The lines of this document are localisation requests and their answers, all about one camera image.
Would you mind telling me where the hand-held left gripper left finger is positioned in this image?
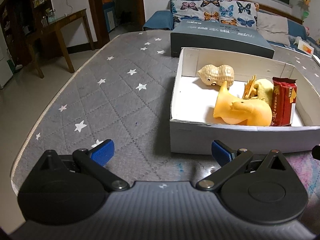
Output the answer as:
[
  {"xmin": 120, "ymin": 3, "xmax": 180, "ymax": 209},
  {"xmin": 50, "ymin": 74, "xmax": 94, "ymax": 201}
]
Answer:
[{"xmin": 34, "ymin": 139, "xmax": 130, "ymax": 191}]

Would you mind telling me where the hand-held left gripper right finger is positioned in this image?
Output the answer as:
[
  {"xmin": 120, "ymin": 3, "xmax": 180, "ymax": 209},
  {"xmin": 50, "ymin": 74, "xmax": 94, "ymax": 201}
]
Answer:
[{"xmin": 195, "ymin": 139, "xmax": 292, "ymax": 191}]

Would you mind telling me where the white cardboard box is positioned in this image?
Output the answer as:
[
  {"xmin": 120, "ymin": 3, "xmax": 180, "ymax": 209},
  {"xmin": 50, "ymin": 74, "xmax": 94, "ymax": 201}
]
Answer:
[{"xmin": 169, "ymin": 47, "xmax": 320, "ymax": 155}]

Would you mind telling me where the yellow rubber animal toy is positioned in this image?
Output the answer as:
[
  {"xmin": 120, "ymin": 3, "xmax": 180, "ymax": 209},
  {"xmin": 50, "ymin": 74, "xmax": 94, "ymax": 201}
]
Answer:
[{"xmin": 213, "ymin": 80, "xmax": 273, "ymax": 127}]

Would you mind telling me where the red snack packet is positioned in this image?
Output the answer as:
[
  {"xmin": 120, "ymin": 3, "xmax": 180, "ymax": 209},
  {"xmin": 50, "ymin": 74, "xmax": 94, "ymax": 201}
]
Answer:
[{"xmin": 270, "ymin": 77, "xmax": 298, "ymax": 127}]

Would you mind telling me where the yellow plush toy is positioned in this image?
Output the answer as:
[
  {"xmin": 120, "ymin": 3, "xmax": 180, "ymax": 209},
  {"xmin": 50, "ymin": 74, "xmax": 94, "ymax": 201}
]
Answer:
[{"xmin": 242, "ymin": 74, "xmax": 275, "ymax": 108}]

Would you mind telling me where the beige peanut toy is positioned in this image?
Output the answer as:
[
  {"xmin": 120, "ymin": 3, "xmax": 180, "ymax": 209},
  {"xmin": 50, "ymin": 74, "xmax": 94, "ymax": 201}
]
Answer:
[{"xmin": 197, "ymin": 64, "xmax": 235, "ymax": 87}]

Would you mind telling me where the grey star-print desktop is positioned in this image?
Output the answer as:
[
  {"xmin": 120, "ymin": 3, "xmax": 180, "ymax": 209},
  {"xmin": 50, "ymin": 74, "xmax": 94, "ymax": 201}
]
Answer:
[{"xmin": 10, "ymin": 29, "xmax": 320, "ymax": 198}]

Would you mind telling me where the white picture card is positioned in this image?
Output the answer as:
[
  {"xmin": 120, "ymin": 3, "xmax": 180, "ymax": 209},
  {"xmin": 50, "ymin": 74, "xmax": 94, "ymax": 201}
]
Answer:
[{"xmin": 297, "ymin": 39, "xmax": 315, "ymax": 55}]

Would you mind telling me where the dark grey box lid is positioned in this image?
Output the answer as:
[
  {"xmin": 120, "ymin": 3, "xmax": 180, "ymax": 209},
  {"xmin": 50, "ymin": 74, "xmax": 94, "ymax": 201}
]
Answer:
[{"xmin": 170, "ymin": 20, "xmax": 275, "ymax": 60}]

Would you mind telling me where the grey pillow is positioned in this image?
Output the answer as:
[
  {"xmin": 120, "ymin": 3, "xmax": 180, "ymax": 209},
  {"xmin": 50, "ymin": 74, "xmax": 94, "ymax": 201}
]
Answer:
[{"xmin": 256, "ymin": 12, "xmax": 292, "ymax": 47}]

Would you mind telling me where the blue cabinet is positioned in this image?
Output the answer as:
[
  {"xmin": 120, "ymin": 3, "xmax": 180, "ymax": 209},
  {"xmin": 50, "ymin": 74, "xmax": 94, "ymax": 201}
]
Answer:
[{"xmin": 102, "ymin": 0, "xmax": 117, "ymax": 33}]

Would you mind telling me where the wooden side table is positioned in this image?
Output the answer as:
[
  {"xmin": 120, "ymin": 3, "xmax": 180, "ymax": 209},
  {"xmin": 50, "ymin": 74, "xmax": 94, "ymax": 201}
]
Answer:
[{"xmin": 25, "ymin": 8, "xmax": 95, "ymax": 79}]

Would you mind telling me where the butterfly print cushion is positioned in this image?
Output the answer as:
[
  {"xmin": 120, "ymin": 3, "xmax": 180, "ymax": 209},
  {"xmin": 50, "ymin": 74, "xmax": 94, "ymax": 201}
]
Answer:
[
  {"xmin": 219, "ymin": 0, "xmax": 260, "ymax": 29},
  {"xmin": 171, "ymin": 0, "xmax": 222, "ymax": 23}
]

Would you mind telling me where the blue sofa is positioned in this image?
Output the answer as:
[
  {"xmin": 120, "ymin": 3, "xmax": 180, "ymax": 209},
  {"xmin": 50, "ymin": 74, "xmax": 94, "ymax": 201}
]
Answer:
[{"xmin": 142, "ymin": 0, "xmax": 320, "ymax": 55}]

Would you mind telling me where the artificial flower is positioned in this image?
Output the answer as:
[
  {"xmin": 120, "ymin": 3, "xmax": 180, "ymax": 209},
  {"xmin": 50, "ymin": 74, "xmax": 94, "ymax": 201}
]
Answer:
[{"xmin": 299, "ymin": 0, "xmax": 312, "ymax": 22}]

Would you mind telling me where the dark wooden shelf cabinet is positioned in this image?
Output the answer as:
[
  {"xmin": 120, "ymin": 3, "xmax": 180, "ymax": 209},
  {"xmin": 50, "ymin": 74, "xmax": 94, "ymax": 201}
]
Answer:
[{"xmin": 0, "ymin": 0, "xmax": 54, "ymax": 65}]

